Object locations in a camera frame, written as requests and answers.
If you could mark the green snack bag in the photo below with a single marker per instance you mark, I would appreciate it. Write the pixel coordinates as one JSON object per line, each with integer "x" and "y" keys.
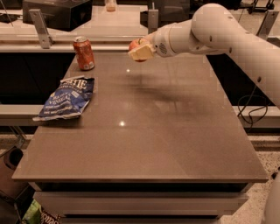
{"x": 36, "y": 214}

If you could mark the red coke can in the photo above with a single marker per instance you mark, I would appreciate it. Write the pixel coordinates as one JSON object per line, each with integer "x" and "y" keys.
{"x": 84, "y": 53}

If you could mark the red apple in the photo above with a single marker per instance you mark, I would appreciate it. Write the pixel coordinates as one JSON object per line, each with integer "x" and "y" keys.
{"x": 134, "y": 44}

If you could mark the middle metal rail bracket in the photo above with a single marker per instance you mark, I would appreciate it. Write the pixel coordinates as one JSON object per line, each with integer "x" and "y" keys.
{"x": 152, "y": 20}

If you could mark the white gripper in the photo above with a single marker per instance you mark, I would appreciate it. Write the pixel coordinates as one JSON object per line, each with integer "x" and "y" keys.
{"x": 161, "y": 41}

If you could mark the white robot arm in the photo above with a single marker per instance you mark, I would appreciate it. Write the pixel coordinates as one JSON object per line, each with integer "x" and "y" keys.
{"x": 214, "y": 30}

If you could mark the brown bin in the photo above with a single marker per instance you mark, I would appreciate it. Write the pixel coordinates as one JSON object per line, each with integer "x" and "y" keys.
{"x": 9, "y": 160}

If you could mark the left metal rail bracket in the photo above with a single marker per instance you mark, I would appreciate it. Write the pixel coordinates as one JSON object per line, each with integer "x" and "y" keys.
{"x": 38, "y": 20}

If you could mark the blue chip bag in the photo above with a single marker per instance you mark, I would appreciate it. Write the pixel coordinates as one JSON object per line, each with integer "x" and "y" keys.
{"x": 68, "y": 100}

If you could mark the drink cup on counter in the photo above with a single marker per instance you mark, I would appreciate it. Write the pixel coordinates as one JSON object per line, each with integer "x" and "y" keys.
{"x": 110, "y": 5}

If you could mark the right metal rail bracket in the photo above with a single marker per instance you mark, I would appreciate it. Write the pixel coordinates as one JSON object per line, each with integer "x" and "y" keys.
{"x": 267, "y": 24}

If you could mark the black box on counter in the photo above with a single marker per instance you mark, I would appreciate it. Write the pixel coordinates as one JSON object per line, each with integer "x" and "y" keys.
{"x": 64, "y": 15}

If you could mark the metal rail bracket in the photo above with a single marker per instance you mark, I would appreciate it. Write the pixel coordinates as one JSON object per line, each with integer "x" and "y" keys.
{"x": 38, "y": 20}
{"x": 267, "y": 24}
{"x": 152, "y": 20}

